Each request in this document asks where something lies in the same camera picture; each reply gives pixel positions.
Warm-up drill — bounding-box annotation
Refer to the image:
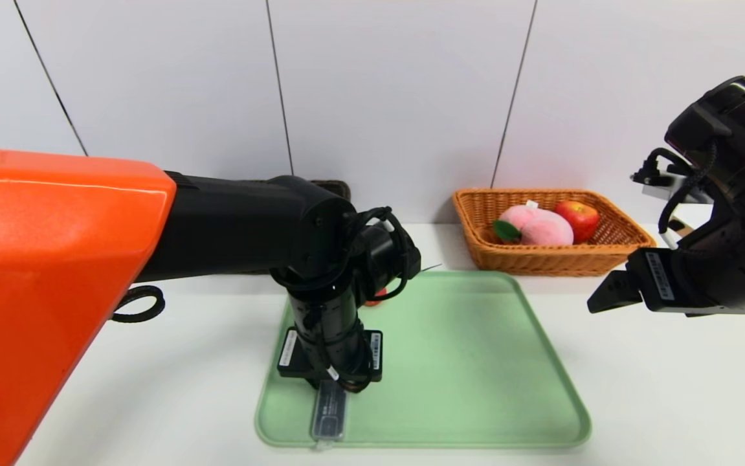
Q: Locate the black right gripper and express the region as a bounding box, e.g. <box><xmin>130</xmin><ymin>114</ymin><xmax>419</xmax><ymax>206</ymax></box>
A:
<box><xmin>586</xmin><ymin>247</ymin><xmax>734</xmax><ymax>317</ymax></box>

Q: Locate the red apple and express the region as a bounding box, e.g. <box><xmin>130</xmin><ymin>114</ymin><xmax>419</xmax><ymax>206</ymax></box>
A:
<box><xmin>553</xmin><ymin>200</ymin><xmax>601</xmax><ymax>244</ymax></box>

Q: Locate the pink plush peach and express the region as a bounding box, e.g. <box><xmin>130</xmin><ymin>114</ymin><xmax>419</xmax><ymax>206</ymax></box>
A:
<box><xmin>493</xmin><ymin>202</ymin><xmax>575</xmax><ymax>247</ymax></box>

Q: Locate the grey translucent pen case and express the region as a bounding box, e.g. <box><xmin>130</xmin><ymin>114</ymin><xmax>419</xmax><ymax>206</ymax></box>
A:
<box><xmin>311</xmin><ymin>381</ymin><xmax>349</xmax><ymax>450</ymax></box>

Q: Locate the orange wicker basket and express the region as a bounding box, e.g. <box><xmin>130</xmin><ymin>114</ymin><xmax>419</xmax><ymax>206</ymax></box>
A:
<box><xmin>453</xmin><ymin>188</ymin><xmax>658</xmax><ymax>278</ymax></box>

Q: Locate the dark brown wicker basket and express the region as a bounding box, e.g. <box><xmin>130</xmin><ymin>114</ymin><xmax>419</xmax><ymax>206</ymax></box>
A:
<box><xmin>307</xmin><ymin>179</ymin><xmax>352</xmax><ymax>203</ymax></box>

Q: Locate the light green plastic tray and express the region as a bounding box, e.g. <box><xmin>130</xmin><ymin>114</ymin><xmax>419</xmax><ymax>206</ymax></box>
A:
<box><xmin>254</xmin><ymin>270</ymin><xmax>593</xmax><ymax>450</ymax></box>

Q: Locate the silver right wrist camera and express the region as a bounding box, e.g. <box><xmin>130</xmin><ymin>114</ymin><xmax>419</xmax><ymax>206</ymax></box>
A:
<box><xmin>631</xmin><ymin>165</ymin><xmax>696</xmax><ymax>205</ymax></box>

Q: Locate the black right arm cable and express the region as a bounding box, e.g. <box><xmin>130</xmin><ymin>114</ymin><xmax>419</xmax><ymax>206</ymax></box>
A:
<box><xmin>656</xmin><ymin>139</ymin><xmax>717</xmax><ymax>235</ymax></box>

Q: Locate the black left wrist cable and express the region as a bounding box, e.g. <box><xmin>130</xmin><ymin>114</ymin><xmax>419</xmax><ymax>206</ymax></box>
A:
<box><xmin>340</xmin><ymin>206</ymin><xmax>422</xmax><ymax>305</ymax></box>

